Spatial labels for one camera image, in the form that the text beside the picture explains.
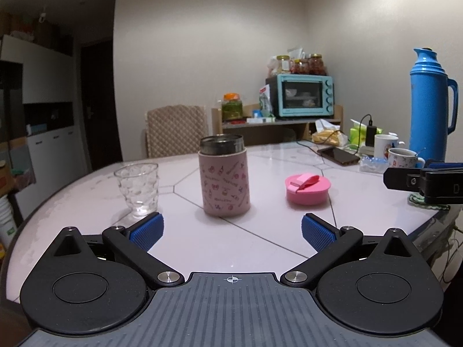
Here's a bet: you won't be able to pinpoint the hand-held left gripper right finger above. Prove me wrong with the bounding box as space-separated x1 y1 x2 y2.
280 213 425 290

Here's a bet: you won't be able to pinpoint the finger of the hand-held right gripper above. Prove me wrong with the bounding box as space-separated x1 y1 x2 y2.
383 167 463 204
421 160 463 171

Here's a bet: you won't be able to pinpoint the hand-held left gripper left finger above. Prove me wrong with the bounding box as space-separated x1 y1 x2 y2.
43 212 186 290

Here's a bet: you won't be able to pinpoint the pink bottle cap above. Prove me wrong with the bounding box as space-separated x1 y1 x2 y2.
284 173 332 206

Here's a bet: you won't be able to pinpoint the clear glass cup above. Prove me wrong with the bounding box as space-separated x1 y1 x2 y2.
113 162 160 219

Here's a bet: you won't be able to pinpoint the pink patterned thermos bottle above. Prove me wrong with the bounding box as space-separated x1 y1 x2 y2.
197 134 251 219

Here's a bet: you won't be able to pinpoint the white mug with red pattern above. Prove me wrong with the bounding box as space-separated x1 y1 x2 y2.
387 148 426 170

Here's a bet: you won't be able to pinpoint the plastic box blue label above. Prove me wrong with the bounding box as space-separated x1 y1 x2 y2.
358 156 390 174

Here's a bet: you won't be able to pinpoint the white mug with blue print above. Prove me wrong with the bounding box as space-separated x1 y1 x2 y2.
374 134 406 160

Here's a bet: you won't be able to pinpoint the green cloth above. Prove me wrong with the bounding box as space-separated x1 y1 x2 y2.
408 191 451 211

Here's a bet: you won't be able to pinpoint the blue thermos flask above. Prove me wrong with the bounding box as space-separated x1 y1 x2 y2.
409 47 460 162

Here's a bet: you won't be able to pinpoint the green tissue pack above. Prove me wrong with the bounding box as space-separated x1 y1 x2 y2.
349 123 384 146

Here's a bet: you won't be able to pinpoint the black smartphone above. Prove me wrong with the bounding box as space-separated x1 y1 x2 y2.
317 146 361 167

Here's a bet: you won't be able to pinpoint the yellow snack bag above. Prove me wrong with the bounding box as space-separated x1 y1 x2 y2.
311 118 349 146

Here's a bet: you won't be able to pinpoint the quilted beige chair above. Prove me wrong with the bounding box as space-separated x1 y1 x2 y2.
144 104 210 160

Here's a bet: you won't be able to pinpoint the wooden shelf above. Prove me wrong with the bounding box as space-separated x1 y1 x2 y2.
211 104 344 147

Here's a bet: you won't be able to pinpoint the teal toaster oven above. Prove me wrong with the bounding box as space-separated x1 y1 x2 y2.
265 74 335 119

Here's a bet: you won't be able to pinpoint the dark door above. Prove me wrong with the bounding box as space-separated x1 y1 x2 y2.
80 39 124 172

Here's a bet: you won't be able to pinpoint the white bucket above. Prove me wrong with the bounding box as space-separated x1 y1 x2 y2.
0 197 23 251

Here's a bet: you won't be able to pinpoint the red white green packet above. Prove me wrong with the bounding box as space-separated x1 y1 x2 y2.
258 83 276 117

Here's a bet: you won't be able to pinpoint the tall glass jar red contents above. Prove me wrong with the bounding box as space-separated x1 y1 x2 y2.
308 53 326 76

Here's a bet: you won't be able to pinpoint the green pickle jar orange lid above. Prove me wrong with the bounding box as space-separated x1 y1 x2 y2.
221 93 244 122

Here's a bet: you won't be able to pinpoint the light blue box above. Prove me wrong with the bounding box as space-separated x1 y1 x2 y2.
25 122 48 137

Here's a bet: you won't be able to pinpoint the glass jar with pale contents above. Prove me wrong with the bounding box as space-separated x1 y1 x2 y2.
276 54 292 75

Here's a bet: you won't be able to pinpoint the grey white cabinet unit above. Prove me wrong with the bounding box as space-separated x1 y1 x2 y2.
0 34 92 218

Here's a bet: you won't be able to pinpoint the black charging cable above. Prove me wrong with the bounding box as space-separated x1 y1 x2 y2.
296 113 374 160

